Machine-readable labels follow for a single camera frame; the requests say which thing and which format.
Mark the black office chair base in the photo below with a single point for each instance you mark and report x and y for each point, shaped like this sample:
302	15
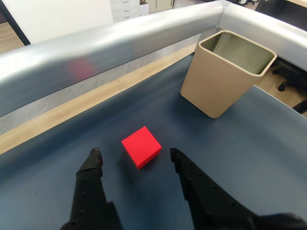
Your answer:
291	76

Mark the beige plastic box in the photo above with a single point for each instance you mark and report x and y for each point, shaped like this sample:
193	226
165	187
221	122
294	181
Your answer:
216	83

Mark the black pole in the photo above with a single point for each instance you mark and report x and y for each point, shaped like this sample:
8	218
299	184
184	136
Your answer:
16	26

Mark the white cardboard box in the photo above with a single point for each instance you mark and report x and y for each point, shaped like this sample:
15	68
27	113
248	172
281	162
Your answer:
144	8

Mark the white drawer cabinet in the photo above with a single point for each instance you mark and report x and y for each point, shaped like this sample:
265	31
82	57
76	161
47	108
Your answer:
124	10

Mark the dark blue mat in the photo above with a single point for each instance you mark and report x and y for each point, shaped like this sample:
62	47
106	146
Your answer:
227	148

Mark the silver padded rail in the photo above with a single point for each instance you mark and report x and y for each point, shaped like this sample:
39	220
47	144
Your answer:
96	50
263	26

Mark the black table leg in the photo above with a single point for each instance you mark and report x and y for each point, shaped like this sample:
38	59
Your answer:
301	106

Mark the red cube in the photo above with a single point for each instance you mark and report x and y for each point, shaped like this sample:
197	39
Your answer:
141	147

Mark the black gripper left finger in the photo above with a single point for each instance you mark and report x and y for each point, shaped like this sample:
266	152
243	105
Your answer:
90	191

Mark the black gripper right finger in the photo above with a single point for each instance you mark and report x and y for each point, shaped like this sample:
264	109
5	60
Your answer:
206	203

